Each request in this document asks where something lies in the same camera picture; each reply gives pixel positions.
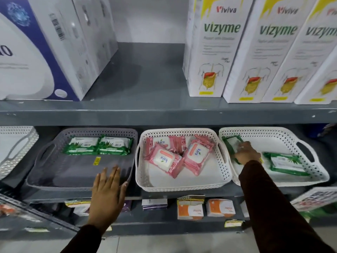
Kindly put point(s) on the person's left hand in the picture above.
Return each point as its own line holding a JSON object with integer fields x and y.
{"x": 106, "y": 200}

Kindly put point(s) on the person's right hand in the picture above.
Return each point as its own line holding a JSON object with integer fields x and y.
{"x": 247, "y": 154}

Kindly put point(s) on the person's left middle finger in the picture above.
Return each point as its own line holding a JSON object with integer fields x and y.
{"x": 106, "y": 179}

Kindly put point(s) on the person's right fingers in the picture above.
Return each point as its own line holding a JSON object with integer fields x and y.
{"x": 241, "y": 149}

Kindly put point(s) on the person's left thumb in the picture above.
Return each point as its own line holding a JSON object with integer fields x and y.
{"x": 124, "y": 192}

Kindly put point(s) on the green wet wipes packet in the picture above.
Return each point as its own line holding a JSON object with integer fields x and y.
{"x": 285, "y": 163}
{"x": 230, "y": 143}

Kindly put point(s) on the person's left forearm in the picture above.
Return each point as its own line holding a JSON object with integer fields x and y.
{"x": 84, "y": 239}

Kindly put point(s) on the person's right forearm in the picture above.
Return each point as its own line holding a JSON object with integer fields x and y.
{"x": 273, "y": 213}

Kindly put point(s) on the yellow sticker label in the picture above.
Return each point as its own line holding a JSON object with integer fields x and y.
{"x": 97, "y": 160}

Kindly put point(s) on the green leaf-print wipes packet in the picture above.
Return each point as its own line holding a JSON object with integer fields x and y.
{"x": 114, "y": 145}
{"x": 80, "y": 146}

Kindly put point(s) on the grey perforated plastic tray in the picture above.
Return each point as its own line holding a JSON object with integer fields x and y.
{"x": 71, "y": 171}

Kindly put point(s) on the pink wet wipes packet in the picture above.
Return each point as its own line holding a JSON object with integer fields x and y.
{"x": 205, "y": 139}
{"x": 179, "y": 143}
{"x": 165, "y": 160}
{"x": 155, "y": 142}
{"x": 197, "y": 155}

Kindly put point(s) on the white perforated plastic tray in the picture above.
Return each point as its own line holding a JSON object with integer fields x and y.
{"x": 181, "y": 183}
{"x": 15, "y": 147}
{"x": 279, "y": 140}

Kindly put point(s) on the white and yellow small box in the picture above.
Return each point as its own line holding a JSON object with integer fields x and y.
{"x": 79, "y": 206}

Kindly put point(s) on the orange and white small box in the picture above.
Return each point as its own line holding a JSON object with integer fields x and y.
{"x": 190, "y": 209}
{"x": 220, "y": 208}

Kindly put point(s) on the yellow shelf tag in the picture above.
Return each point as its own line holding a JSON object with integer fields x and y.
{"x": 233, "y": 223}

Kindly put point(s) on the grey metal shelf unit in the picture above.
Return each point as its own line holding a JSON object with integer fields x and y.
{"x": 147, "y": 107}

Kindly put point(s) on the white printed carton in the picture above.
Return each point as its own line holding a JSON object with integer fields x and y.
{"x": 314, "y": 198}

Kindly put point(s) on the tall white stomach-print box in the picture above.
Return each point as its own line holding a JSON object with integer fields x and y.
{"x": 216, "y": 47}
{"x": 266, "y": 55}
{"x": 300, "y": 63}
{"x": 321, "y": 86}

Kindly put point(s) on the white large carton box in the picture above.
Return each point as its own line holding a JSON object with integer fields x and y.
{"x": 97, "y": 28}

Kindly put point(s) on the blue and white large box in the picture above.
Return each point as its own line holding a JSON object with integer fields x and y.
{"x": 29, "y": 50}

